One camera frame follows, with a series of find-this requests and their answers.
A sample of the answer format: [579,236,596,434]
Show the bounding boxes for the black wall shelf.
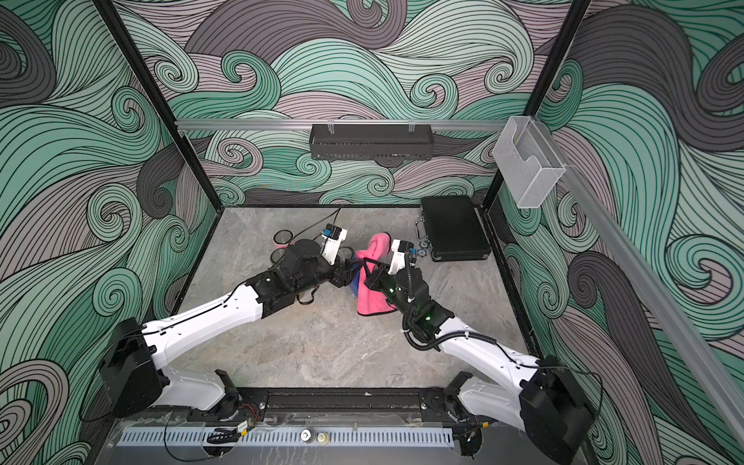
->
[309,123,434,161]

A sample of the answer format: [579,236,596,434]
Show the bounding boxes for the clear plastic wall holder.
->
[491,116,566,209]

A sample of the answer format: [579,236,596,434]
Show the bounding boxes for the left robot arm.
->
[99,239,358,420]

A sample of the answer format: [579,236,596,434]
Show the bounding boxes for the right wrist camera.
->
[387,239,416,275]

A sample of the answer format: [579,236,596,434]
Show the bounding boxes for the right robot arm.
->
[360,259,598,464]

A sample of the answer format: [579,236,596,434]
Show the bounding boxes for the pink microfiber cloth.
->
[352,232,395,317]

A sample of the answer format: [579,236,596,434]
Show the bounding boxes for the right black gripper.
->
[363,258,418,323]

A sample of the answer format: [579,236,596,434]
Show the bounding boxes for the gold thermos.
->
[269,248,286,265]

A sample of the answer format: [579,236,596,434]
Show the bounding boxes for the pink thermos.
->
[272,229,295,248]

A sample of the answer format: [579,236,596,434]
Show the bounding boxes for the blue thermos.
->
[339,246,362,298]

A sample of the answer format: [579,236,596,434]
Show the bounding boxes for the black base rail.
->
[109,386,577,424]

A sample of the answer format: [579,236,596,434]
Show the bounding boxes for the metal rings on case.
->
[413,216,434,258]

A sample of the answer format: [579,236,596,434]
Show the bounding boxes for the white slotted cable duct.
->
[115,427,455,449]

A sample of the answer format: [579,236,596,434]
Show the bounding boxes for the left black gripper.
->
[291,251,363,300]

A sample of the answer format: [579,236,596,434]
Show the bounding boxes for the black case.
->
[420,196,491,263]

